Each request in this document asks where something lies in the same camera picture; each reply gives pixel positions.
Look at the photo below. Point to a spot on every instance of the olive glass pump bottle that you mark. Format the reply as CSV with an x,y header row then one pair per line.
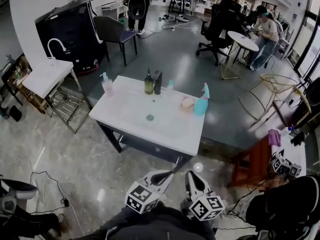
x,y
148,85

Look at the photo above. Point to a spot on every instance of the black device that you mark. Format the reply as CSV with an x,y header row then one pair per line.
x,y
298,137

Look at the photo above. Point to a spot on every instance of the large black machine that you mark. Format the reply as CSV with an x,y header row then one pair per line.
x,y
67,34

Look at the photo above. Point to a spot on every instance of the person's torso in black jacket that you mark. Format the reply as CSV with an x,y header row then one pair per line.
x,y
160,224

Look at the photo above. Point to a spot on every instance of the clear bottle teal cap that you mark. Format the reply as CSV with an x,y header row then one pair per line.
x,y
170,90

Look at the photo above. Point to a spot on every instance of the white gooseneck faucet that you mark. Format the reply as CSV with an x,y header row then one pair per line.
x,y
53,41

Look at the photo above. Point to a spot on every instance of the round white table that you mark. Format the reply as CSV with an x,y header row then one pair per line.
x,y
242,41

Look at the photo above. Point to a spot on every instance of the pink pump bottle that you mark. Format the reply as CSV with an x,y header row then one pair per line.
x,y
108,87

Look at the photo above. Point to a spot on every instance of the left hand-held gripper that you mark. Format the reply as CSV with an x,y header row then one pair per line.
x,y
141,196

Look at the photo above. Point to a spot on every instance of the grey chair purple seat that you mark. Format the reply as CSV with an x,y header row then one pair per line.
x,y
112,30

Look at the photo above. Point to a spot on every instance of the wooden shelf with items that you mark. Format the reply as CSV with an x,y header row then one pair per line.
x,y
17,76

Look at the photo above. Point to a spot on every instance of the small white washbasin metal stand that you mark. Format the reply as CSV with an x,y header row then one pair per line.
x,y
47,76

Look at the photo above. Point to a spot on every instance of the purple cloth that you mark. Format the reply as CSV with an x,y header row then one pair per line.
x,y
274,137

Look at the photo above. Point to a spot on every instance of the white washbasin on dark stand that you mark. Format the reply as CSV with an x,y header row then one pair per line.
x,y
140,109

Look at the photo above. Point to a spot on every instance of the black office chair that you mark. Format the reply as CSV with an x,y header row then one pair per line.
x,y
220,24

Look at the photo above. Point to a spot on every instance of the wooden chair dark seat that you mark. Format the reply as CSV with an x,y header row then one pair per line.
x,y
290,106

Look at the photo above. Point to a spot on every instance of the teal spray bottle pink trigger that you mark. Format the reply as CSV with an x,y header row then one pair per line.
x,y
200,106

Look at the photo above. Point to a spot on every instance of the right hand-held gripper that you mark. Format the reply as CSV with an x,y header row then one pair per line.
x,y
206,207

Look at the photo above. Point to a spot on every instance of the black faucet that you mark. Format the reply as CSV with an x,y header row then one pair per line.
x,y
158,84

